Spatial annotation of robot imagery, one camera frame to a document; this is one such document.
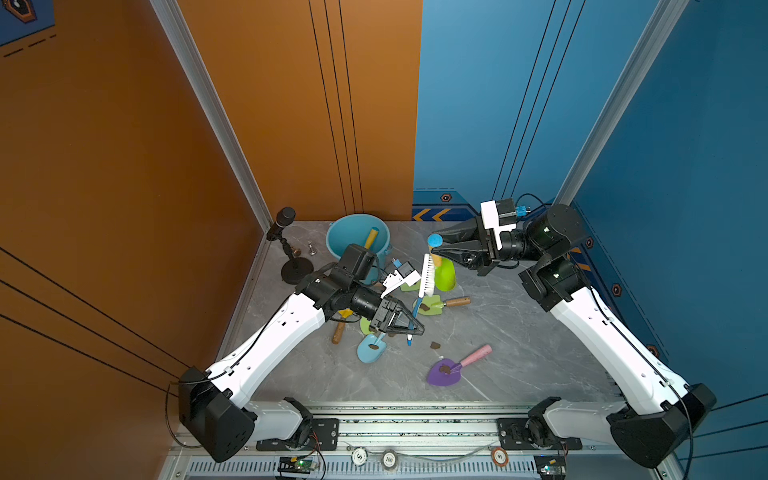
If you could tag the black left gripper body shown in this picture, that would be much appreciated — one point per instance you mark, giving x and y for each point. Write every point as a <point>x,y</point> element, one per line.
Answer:
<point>379,319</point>

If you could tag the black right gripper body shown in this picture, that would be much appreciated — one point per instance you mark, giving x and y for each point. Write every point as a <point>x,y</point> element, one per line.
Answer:
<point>486,243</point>

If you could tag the lime trowel yellow handle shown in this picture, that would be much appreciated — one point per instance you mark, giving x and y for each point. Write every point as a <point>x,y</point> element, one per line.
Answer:
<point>445,274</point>

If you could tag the green trowel wooden handle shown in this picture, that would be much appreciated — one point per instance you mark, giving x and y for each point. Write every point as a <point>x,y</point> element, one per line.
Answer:
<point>434,305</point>

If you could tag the light blue trowel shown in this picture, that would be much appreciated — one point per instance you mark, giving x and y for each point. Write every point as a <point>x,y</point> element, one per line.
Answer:
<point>371,348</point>

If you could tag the white cleaning brush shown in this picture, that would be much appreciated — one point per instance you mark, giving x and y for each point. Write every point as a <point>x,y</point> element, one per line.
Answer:
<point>427,283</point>

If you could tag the purple trowel pink handle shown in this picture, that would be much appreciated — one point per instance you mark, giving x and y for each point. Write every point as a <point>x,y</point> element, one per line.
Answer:
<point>446,372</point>

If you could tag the green trowel yellow blue handle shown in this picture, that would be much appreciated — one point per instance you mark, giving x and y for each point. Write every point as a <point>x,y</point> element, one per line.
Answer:
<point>371,238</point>

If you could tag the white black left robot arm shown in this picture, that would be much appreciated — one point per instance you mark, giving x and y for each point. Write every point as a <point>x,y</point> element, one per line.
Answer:
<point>215,404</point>

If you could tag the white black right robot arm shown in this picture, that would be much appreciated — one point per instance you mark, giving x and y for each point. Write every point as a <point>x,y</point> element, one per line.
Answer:
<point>659,410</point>

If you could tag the light blue plastic bucket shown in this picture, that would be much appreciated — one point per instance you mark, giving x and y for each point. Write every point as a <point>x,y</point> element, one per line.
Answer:
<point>348,235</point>

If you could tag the black microphone on stand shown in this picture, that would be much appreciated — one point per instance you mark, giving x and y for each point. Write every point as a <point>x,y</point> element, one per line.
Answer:
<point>296,267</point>

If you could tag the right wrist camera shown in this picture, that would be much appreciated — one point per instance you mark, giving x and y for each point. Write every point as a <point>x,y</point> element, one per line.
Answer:
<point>498,222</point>

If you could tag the yellow trowel wooden handle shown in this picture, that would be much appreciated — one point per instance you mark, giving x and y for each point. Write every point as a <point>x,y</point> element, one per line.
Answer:
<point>341,318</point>

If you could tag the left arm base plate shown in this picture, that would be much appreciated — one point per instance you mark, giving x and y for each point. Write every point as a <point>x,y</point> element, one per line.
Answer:
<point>322,432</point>

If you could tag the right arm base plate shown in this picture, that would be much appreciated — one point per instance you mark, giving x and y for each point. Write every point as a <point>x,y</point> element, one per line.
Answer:
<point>517,433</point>

